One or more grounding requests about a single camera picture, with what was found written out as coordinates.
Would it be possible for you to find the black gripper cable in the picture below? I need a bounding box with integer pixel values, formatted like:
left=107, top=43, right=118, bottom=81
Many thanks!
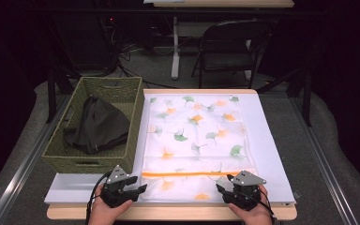
left=259, top=188, right=278, bottom=224
left=85, top=171, right=112, bottom=225

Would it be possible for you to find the white leaf-print laundry bag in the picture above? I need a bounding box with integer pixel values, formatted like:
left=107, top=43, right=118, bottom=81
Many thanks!
left=140, top=94, right=259, bottom=203

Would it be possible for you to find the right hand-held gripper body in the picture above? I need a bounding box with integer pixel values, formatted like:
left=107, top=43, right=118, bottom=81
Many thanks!
left=221, top=170, right=267, bottom=211

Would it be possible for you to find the person's right hand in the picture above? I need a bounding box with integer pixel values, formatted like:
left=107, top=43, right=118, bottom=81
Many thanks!
left=228, top=184, right=275, bottom=225

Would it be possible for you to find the dark cloth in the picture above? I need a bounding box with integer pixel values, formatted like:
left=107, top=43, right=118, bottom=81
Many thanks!
left=63, top=96, right=130, bottom=155

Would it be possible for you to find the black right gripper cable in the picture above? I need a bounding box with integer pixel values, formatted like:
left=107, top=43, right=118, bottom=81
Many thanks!
left=259, top=188, right=278, bottom=224

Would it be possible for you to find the metal floor rail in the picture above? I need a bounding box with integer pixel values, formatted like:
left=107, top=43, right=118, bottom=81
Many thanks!
left=289, top=97, right=360, bottom=225
left=0, top=95, right=71, bottom=225

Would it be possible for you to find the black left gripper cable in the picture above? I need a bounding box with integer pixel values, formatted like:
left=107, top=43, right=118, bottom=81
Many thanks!
left=85, top=171, right=112, bottom=225

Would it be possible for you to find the black folding chair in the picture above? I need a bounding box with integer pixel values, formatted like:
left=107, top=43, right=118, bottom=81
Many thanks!
left=190, top=19, right=271, bottom=89

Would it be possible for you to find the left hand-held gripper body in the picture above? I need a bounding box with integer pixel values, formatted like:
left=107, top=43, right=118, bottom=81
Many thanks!
left=100, top=165, right=139, bottom=209

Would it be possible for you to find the green woven basket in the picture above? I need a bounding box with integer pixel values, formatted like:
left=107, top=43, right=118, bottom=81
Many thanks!
left=41, top=76, right=145, bottom=174

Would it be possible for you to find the person's left hand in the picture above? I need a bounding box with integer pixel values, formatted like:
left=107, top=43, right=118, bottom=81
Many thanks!
left=87, top=184, right=134, bottom=225

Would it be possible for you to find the white board table top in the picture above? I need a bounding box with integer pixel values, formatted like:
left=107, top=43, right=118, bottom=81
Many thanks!
left=43, top=93, right=296, bottom=205

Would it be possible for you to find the angled black metal stand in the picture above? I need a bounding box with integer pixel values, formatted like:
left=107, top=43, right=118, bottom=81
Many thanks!
left=256, top=67, right=313, bottom=128

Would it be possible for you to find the white desk leg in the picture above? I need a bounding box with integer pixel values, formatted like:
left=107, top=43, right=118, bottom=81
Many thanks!
left=171, top=16, right=181, bottom=81

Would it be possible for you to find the bundle of floor cables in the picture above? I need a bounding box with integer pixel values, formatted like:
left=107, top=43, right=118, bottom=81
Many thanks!
left=115, top=43, right=176, bottom=90

